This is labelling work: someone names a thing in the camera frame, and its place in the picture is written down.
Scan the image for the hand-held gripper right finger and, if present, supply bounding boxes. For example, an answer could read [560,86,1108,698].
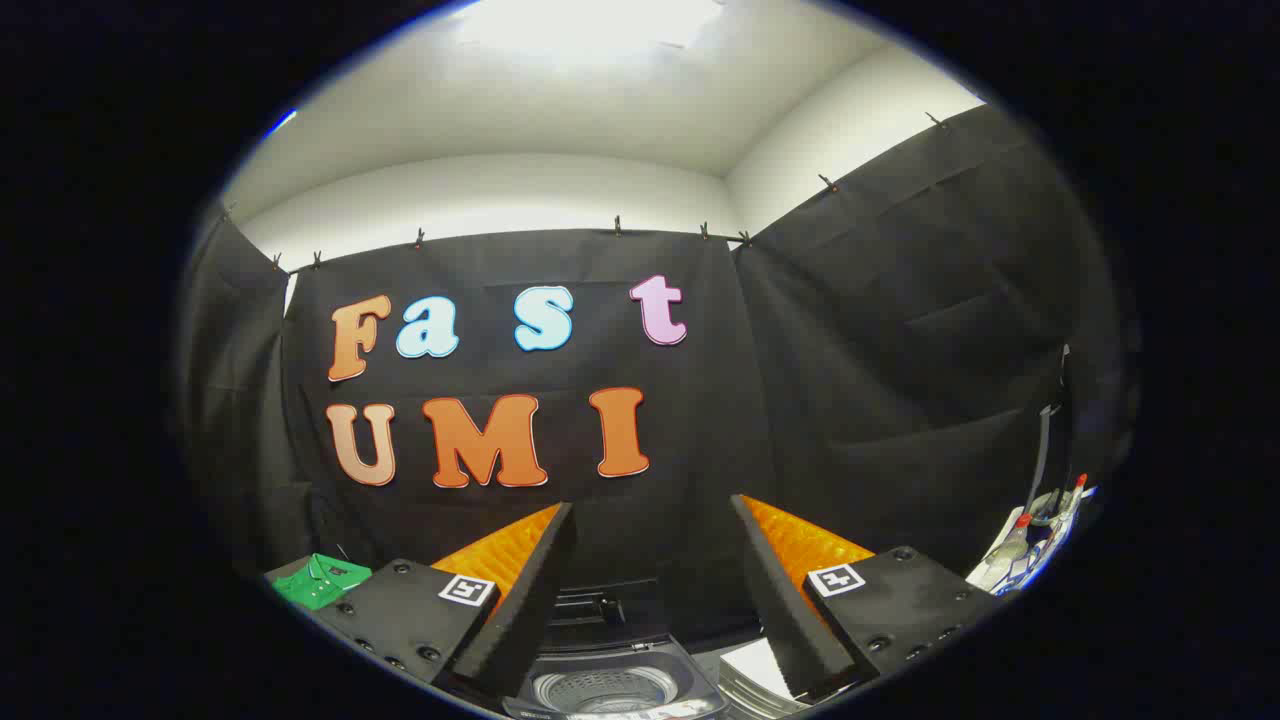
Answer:
[731,495,1002,700]

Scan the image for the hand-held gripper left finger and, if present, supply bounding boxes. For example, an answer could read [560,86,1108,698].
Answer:
[335,502,577,699]

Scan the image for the dark grey washing machine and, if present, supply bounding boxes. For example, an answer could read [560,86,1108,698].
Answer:
[500,635,731,720]

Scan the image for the green polo shirt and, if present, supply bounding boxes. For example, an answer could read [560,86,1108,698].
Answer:
[272,553,374,612]

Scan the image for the white cabinet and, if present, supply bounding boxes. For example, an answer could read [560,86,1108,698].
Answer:
[718,640,801,717]

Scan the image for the black backdrop cloth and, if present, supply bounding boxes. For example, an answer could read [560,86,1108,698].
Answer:
[178,100,1121,641]

